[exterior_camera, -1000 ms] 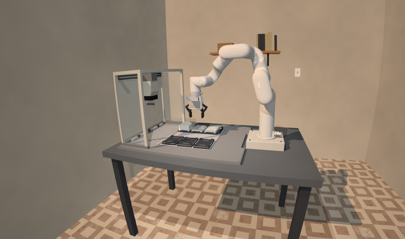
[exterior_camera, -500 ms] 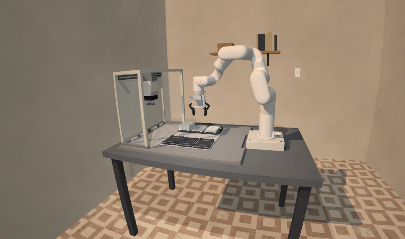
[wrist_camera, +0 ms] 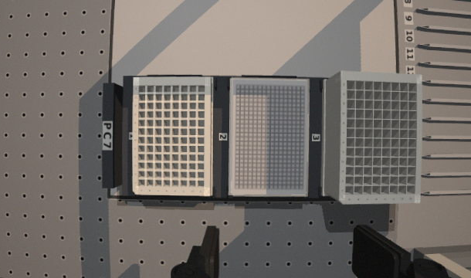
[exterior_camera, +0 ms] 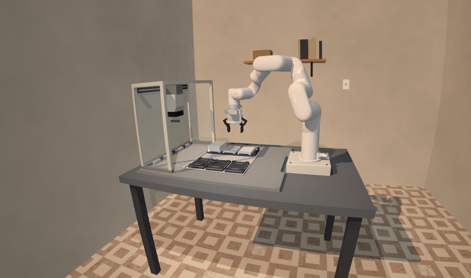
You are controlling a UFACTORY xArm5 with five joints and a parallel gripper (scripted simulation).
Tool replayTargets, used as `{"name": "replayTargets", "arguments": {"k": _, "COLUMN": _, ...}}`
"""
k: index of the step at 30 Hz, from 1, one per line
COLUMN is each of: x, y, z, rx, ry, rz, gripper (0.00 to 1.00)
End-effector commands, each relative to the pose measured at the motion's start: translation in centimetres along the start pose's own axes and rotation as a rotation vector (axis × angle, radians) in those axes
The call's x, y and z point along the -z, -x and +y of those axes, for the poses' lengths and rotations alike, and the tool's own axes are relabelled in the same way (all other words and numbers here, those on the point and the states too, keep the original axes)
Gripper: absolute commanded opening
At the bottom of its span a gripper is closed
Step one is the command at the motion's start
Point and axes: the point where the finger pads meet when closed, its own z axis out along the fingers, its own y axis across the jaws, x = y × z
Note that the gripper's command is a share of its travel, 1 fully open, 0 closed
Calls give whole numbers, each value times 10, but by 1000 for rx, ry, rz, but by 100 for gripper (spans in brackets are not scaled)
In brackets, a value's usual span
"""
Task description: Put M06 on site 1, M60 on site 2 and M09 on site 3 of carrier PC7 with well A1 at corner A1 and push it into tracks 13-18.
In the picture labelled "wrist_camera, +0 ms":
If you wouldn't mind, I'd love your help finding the grey deep-well block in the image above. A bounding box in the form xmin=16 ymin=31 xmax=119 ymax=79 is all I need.
xmin=321 ymin=71 xmax=422 ymax=205

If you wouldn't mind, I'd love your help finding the grey perforated base plate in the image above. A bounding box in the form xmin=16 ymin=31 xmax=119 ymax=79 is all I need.
xmin=0 ymin=0 xmax=398 ymax=278

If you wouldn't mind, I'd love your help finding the white well plate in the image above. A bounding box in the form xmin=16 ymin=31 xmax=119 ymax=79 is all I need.
xmin=132 ymin=76 xmax=214 ymax=196

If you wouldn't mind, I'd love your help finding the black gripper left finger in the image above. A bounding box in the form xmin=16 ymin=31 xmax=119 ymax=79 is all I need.
xmin=171 ymin=225 xmax=219 ymax=278

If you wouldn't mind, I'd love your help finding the grey multi-well plate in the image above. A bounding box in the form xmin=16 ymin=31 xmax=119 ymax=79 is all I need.
xmin=229 ymin=77 xmax=310 ymax=197

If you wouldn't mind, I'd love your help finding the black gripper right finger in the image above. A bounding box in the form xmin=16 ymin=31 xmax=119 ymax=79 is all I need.
xmin=352 ymin=225 xmax=452 ymax=278

